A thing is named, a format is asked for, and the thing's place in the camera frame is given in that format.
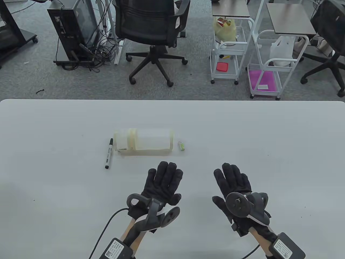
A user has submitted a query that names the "person's right hand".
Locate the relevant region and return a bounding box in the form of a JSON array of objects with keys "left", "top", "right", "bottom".
[{"left": 212, "top": 163, "right": 252, "bottom": 223}]

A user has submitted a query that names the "person's left hand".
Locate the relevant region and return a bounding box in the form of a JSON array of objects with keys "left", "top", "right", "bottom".
[{"left": 142, "top": 161, "right": 184, "bottom": 207}]

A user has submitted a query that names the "translucent white mesh pencil pouch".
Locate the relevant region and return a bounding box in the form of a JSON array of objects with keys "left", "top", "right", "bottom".
[{"left": 113, "top": 128, "right": 175, "bottom": 156}]

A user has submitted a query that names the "black and white marker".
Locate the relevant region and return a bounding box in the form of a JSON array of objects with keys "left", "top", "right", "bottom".
[{"left": 105, "top": 138, "right": 114, "bottom": 169}]

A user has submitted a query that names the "black left forearm sensor box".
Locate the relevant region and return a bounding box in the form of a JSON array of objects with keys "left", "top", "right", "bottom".
[{"left": 98, "top": 238, "right": 134, "bottom": 259}]

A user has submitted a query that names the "person's right forearm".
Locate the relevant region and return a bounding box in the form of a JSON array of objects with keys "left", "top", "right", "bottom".
[{"left": 248, "top": 227, "right": 281, "bottom": 259}]

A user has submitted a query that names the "person's left forearm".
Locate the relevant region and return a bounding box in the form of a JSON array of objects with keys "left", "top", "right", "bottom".
[{"left": 119, "top": 217, "right": 151, "bottom": 259}]

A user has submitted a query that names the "black right forearm sensor box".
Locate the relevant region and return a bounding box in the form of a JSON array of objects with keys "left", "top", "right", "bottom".
[{"left": 265, "top": 233, "right": 306, "bottom": 259}]

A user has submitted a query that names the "grey right hand controller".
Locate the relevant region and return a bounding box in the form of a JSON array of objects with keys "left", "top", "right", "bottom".
[{"left": 225, "top": 192, "right": 270, "bottom": 226}]

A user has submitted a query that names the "grey hand controller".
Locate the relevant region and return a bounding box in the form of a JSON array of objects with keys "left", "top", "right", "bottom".
[
  {"left": 225, "top": 192, "right": 270, "bottom": 226},
  {"left": 127, "top": 194, "right": 180, "bottom": 232}
]

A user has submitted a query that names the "grey left hand controller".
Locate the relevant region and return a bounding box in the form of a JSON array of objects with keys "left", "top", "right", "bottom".
[{"left": 127, "top": 194, "right": 180, "bottom": 232}]

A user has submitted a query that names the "narrow white rolling cart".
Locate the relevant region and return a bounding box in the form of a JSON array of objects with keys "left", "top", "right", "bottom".
[{"left": 210, "top": 17, "right": 255, "bottom": 85}]

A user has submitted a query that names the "magenta sheet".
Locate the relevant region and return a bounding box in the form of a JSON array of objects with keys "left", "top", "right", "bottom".
[{"left": 249, "top": 70, "right": 281, "bottom": 92}]

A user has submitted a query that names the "wide white rolling cart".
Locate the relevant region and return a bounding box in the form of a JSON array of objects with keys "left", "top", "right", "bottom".
[{"left": 247, "top": 30, "right": 309, "bottom": 101}]

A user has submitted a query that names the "white plastic bag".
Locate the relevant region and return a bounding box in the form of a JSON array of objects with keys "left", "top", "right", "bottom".
[{"left": 270, "top": 36, "right": 295, "bottom": 67}]

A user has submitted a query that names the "white power strip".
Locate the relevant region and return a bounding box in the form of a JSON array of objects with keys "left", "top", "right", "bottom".
[{"left": 114, "top": 39, "right": 126, "bottom": 65}]

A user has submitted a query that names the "yellow plastic bag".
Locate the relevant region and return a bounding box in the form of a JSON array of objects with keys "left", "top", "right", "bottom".
[{"left": 213, "top": 17, "right": 237, "bottom": 41}]

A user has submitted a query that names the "black mesh office chair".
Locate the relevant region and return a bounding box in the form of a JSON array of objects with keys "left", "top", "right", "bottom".
[{"left": 112, "top": 0, "right": 191, "bottom": 87}]

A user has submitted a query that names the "white desk leg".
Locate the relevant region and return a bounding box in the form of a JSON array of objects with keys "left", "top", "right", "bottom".
[{"left": 106, "top": 0, "right": 119, "bottom": 41}]

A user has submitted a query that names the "small brown side table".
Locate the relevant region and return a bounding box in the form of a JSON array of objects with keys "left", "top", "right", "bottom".
[{"left": 212, "top": 0, "right": 251, "bottom": 18}]

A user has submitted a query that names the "large brown side table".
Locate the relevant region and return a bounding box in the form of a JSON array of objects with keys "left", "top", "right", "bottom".
[{"left": 266, "top": 3, "right": 316, "bottom": 37}]

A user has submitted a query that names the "black computer tower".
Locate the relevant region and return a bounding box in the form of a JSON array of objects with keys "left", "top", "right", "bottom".
[{"left": 47, "top": 0, "right": 101, "bottom": 65}]

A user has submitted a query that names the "black wheeled stand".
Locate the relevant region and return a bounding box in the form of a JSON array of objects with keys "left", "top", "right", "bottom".
[{"left": 0, "top": 0, "right": 38, "bottom": 69}]

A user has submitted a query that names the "black left glove cable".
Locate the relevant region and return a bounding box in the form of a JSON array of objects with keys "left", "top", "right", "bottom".
[{"left": 89, "top": 208, "right": 129, "bottom": 259}]

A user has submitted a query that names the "black glove cable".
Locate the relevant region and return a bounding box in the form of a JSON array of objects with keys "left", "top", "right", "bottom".
[
  {"left": 241, "top": 244, "right": 260, "bottom": 259},
  {"left": 89, "top": 208, "right": 129, "bottom": 259}
]

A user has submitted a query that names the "black right glove cable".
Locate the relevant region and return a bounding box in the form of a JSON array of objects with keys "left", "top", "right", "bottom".
[{"left": 241, "top": 244, "right": 260, "bottom": 259}]

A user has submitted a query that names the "tangle of black cables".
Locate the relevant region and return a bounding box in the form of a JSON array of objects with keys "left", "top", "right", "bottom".
[{"left": 55, "top": 0, "right": 119, "bottom": 72}]

